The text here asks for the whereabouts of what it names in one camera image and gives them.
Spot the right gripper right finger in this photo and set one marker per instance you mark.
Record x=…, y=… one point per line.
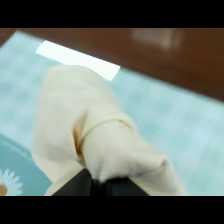
x=123, y=188

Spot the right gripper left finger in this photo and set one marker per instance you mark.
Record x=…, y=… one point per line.
x=80, y=186

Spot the cream garment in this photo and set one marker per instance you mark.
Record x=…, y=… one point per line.
x=76, y=113

